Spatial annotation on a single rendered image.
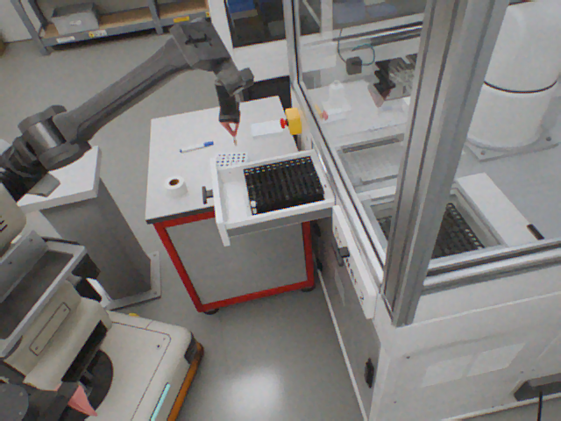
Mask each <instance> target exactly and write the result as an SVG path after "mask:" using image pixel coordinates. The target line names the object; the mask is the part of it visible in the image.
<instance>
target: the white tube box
mask: <svg viewBox="0 0 561 421"><path fill-rule="evenodd" d="M217 155H218V156H219V158H220V160H217V158H216V156H217ZM226 155H229V156H230V158H229V159H228V160H227V159H226ZM215 159H216V163H217V168H224V167H229V166H230V162H231V161H233V165H235V161H238V164H242V163H246V162H250V157H249V153H248V152H239V153H216V155H215Z"/></svg>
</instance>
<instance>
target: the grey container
mask: <svg viewBox="0 0 561 421"><path fill-rule="evenodd" d="M55 17H56V18H55ZM50 19H51V20H52V21H53V22H54V25H55V27H56V29H57V32H58V34H60V35H64V34H69V33H73V32H75V33H78V32H87V31H92V30H96V29H99V28H100V23H101V16H100V14H98V11H97V8H96V6H95V3H94V2H92V3H87V4H73V5H68V6H63V7H57V8H54V9H53V13H52V16H51V17H50Z"/></svg>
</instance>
